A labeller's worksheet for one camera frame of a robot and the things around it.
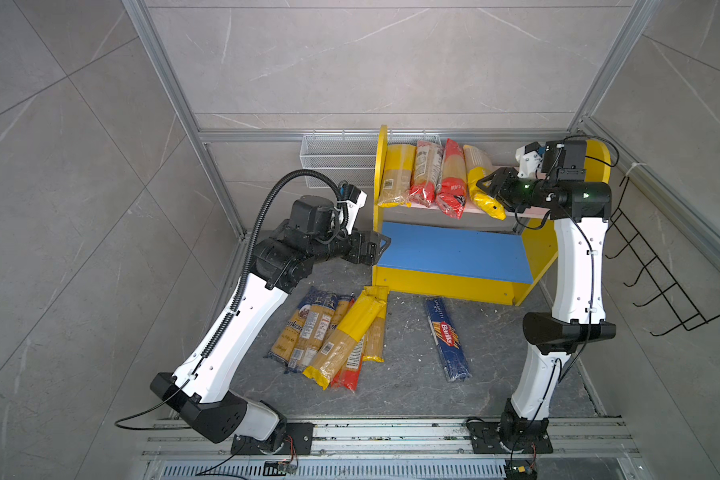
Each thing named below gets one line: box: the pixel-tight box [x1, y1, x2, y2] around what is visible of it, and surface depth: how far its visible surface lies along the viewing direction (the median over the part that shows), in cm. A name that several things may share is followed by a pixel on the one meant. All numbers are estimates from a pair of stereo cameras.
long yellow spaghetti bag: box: [303, 286, 390, 391], surface depth 86 cm
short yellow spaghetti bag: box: [362, 305, 388, 363], surface depth 90 cm
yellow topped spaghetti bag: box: [378, 144, 417, 208], surface depth 74 cm
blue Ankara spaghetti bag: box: [268, 286, 317, 367], surface depth 90 cm
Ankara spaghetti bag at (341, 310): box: [331, 294, 355, 328], surface depth 96 cm
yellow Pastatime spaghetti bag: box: [463, 144, 506, 221], surface depth 73 cm
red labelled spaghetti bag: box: [409, 140, 444, 207], surface depth 73 cm
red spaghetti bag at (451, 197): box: [435, 138, 468, 220], surface depth 72 cm
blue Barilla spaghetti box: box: [426, 297, 472, 383], surface depth 88 cm
